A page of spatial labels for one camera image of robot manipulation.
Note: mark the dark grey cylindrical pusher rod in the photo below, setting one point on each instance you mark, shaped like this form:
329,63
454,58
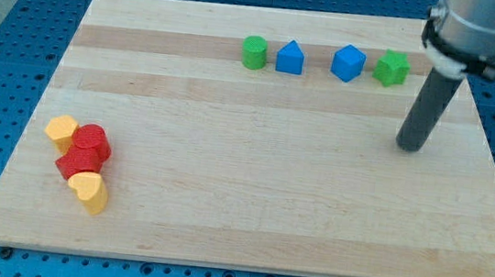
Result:
431,102

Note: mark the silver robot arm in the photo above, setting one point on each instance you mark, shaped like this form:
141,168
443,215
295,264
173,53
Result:
459,40

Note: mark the yellow hexagon block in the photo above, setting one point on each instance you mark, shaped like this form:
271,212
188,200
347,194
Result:
60,130

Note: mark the green star block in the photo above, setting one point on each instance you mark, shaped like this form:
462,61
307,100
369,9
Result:
392,68

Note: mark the blue cube block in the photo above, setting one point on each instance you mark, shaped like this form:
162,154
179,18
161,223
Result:
348,63

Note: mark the blue triangle block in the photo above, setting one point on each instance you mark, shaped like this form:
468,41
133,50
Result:
290,59

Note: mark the green cylinder block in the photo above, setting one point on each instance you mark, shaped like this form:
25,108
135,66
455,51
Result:
254,52

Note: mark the wooden board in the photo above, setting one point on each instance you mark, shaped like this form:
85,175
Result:
217,165

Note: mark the red cylinder block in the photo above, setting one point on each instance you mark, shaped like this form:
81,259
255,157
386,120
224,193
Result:
92,137

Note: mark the yellow heart block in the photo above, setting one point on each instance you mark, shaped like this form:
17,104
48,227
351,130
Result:
90,189

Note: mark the red pentagon block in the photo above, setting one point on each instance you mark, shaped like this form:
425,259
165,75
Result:
77,160

